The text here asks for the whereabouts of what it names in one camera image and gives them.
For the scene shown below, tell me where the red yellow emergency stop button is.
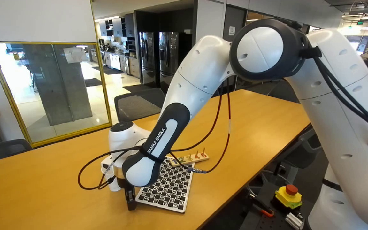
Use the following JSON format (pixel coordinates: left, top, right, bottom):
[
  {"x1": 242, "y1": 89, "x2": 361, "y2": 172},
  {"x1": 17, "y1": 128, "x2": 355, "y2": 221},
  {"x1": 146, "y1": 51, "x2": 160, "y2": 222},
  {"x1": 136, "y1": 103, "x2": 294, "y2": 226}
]
[{"x1": 275, "y1": 184, "x2": 303, "y2": 209}]

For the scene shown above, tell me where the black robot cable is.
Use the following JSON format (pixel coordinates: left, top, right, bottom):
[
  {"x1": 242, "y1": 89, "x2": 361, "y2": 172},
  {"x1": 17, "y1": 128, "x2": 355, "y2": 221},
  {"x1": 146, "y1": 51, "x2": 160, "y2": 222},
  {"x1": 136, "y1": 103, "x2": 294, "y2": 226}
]
[{"x1": 77, "y1": 87, "x2": 233, "y2": 192}]

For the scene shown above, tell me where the black office chair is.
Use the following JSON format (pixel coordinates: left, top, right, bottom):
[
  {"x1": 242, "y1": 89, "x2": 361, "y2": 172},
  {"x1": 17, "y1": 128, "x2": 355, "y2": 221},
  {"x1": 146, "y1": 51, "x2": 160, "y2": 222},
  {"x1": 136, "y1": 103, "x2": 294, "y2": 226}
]
[{"x1": 0, "y1": 139, "x2": 32, "y2": 160}]

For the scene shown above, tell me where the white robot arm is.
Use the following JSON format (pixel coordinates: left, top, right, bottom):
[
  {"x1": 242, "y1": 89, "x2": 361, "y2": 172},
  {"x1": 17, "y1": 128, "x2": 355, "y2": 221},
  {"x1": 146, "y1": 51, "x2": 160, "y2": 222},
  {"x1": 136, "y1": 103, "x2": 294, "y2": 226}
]
[{"x1": 115, "y1": 19, "x2": 368, "y2": 230}]

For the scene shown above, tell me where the checkered marker calibration board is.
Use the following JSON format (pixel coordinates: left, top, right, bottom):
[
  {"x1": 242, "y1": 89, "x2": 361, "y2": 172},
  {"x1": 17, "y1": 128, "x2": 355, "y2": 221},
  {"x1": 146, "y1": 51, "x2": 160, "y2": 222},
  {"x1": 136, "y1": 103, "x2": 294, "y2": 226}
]
[{"x1": 136, "y1": 158, "x2": 193, "y2": 213}]

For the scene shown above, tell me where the wooden number peg board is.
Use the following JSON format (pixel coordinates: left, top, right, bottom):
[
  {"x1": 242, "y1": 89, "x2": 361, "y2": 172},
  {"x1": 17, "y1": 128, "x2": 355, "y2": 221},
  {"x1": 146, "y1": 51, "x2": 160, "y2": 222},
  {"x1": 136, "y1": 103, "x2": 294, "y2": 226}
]
[{"x1": 168, "y1": 152, "x2": 210, "y2": 166}]

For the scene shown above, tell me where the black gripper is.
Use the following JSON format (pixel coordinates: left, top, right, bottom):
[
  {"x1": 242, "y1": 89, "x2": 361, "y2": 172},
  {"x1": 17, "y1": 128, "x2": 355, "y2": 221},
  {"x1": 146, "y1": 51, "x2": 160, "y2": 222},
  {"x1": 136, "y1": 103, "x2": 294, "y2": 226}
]
[{"x1": 118, "y1": 179, "x2": 137, "y2": 211}]

